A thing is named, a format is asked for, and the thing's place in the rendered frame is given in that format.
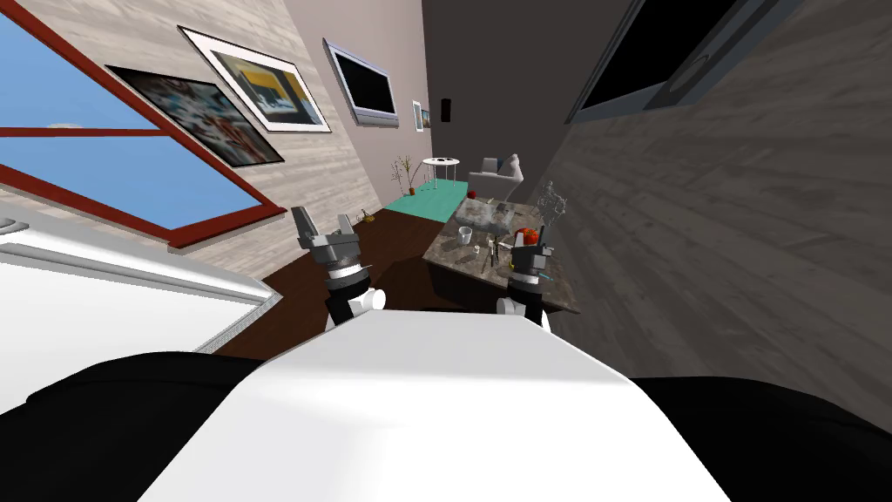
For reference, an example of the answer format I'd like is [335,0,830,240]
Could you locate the grey sofa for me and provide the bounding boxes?
[466,153,525,203]

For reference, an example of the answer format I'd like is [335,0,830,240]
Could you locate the marble coffee table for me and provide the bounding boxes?
[422,196,582,315]

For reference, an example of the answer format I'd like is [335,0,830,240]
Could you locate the grey-framed wall television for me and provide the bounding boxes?
[321,37,402,130]

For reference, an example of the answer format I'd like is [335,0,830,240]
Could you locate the white round side table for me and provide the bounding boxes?
[422,156,461,191]

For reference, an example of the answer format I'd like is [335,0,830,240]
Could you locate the teal rug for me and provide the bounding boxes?
[383,178,470,224]

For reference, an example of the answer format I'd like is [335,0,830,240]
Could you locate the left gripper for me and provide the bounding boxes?
[290,205,364,271]

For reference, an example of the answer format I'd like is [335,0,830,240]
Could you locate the red-framed window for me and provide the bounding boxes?
[0,0,288,251]

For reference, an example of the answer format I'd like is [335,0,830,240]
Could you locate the bare-twig potted plant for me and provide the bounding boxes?
[389,155,423,198]

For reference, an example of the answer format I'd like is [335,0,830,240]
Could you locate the dark grey-framed window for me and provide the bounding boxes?
[564,0,804,126]

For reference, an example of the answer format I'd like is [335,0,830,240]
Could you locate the dark frameless picture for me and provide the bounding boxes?
[105,64,286,168]

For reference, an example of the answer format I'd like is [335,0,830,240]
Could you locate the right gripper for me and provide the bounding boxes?
[509,223,556,276]

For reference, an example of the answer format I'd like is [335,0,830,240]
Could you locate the white-framed yellow picture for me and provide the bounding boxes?
[177,25,333,134]

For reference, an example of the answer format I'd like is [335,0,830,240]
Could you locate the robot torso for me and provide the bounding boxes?
[135,309,733,502]

